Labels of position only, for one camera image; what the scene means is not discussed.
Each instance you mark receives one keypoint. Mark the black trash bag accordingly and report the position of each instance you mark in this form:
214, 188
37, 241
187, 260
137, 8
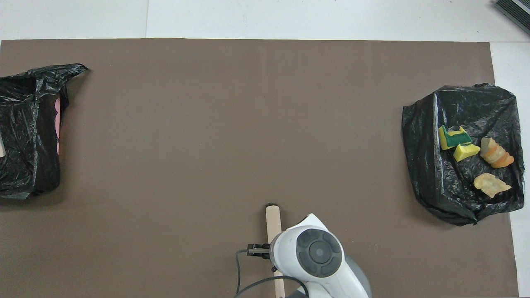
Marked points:
25, 145
426, 165

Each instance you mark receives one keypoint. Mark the small yellow sponge piece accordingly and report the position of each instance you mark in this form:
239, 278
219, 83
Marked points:
463, 152

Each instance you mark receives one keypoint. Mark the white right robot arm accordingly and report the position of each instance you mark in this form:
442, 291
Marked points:
319, 252

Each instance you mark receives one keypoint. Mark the brown table mat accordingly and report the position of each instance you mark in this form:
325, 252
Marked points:
165, 186

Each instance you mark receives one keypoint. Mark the dark grey ribbed object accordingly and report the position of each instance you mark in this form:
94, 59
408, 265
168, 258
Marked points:
517, 10

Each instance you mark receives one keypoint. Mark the beige brush with black bristles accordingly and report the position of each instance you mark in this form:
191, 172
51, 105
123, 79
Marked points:
273, 223

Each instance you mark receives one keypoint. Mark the pale striped bread chunk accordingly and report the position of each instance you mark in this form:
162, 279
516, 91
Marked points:
497, 154

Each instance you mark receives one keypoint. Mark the pink plastic bin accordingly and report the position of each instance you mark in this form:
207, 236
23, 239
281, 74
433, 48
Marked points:
58, 124

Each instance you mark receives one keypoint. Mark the pale yellow bread chunk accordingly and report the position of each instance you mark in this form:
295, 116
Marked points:
490, 185

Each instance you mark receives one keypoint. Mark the notched yellow green sponge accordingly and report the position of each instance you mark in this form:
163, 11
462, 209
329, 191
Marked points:
446, 142

